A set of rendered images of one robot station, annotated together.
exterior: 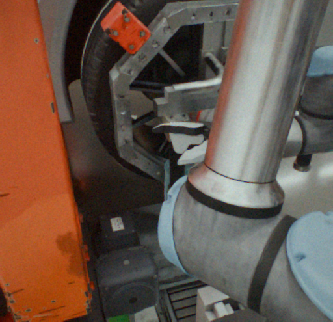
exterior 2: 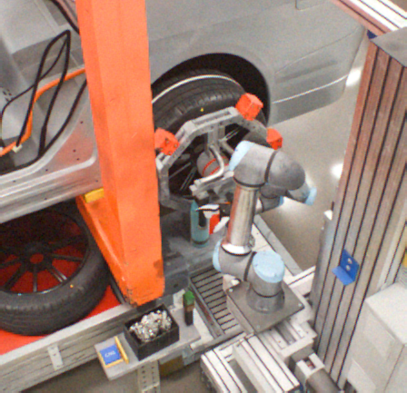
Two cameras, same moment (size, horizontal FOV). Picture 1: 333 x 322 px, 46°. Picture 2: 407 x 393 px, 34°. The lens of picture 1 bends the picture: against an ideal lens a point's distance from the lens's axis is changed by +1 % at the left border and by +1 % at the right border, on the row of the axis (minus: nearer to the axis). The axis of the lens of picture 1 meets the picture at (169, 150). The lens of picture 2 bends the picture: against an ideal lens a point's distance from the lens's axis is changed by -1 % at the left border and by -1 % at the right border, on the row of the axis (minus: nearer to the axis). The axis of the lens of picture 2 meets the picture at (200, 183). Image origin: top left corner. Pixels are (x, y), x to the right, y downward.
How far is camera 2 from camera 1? 2.02 m
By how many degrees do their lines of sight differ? 15
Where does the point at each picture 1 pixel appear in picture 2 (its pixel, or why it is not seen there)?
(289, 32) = (248, 210)
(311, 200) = not seen: hidden behind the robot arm
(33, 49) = (154, 199)
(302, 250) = (256, 263)
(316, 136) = (267, 205)
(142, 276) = (180, 270)
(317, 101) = (266, 192)
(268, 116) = (244, 229)
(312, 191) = not seen: hidden behind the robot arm
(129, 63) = (168, 160)
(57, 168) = (157, 235)
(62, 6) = not seen: hidden behind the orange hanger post
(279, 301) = (252, 277)
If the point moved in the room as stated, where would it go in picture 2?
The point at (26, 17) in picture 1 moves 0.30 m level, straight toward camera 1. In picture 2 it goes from (153, 191) to (194, 247)
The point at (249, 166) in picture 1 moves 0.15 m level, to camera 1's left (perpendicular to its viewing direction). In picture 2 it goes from (241, 241) to (199, 248)
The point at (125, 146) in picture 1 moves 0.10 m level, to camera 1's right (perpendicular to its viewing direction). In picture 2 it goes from (165, 199) to (187, 196)
